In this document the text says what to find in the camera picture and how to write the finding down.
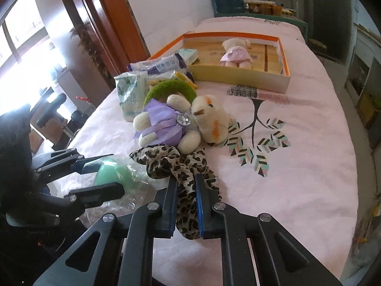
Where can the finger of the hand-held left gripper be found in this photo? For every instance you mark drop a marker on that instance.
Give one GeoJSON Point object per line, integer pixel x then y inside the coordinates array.
{"type": "Point", "coordinates": [98, 192]}
{"type": "Point", "coordinates": [89, 164]}

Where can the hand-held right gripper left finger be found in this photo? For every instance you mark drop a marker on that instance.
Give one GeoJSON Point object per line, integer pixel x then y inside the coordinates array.
{"type": "Point", "coordinates": [171, 211]}

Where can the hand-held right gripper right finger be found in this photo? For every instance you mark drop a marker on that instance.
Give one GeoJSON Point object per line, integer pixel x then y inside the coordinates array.
{"type": "Point", "coordinates": [198, 208]}

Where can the green sponge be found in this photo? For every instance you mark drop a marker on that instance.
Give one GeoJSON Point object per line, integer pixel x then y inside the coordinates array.
{"type": "Point", "coordinates": [113, 172]}

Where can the leopard print scarf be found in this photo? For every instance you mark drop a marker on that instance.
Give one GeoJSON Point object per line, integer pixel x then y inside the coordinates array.
{"type": "Point", "coordinates": [166, 161]}

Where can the teddy bear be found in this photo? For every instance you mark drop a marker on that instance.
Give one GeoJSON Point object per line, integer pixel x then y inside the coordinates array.
{"type": "Point", "coordinates": [208, 119]}
{"type": "Point", "coordinates": [235, 55]}

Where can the orange-rimmed cardboard box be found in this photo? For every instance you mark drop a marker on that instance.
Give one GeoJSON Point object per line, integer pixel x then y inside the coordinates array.
{"type": "Point", "coordinates": [238, 79]}

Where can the green ball in plastic bag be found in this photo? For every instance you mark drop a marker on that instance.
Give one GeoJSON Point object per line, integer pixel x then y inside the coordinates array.
{"type": "Point", "coordinates": [131, 196]}

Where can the black chair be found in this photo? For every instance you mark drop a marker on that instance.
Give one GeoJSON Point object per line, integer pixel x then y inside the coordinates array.
{"type": "Point", "coordinates": [50, 107]}

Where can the green and white tissue packet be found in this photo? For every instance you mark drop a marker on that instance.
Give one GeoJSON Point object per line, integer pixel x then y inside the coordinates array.
{"type": "Point", "coordinates": [131, 95]}

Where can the dried plant bundle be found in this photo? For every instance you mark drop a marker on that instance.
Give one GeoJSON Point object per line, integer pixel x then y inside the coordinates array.
{"type": "Point", "coordinates": [87, 47]}

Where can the white and blue wipes pack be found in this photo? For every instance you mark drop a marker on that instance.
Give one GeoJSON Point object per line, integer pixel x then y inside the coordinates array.
{"type": "Point", "coordinates": [160, 65]}

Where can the teal tissue pack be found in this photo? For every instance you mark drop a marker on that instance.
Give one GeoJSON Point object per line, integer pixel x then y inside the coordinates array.
{"type": "Point", "coordinates": [189, 54]}

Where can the teddy bear in pink dress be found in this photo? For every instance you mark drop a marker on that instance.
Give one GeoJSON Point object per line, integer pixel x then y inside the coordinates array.
{"type": "Point", "coordinates": [235, 55]}

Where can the yellow planter box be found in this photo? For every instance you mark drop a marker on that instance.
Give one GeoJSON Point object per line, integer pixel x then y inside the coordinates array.
{"type": "Point", "coordinates": [367, 110]}

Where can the small stool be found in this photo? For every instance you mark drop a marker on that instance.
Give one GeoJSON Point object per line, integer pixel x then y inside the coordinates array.
{"type": "Point", "coordinates": [317, 45]}

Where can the green table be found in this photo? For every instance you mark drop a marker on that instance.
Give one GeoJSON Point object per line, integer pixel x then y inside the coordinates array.
{"type": "Point", "coordinates": [302, 25]}

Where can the white kitchen counter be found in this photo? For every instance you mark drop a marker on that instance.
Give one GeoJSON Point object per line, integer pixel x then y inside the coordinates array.
{"type": "Point", "coordinates": [366, 47]}

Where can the dark refrigerator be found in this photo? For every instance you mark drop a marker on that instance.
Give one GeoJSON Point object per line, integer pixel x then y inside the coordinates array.
{"type": "Point", "coordinates": [327, 15]}

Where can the wooden door frame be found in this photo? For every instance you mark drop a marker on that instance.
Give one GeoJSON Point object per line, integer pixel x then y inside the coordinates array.
{"type": "Point", "coordinates": [110, 15]}

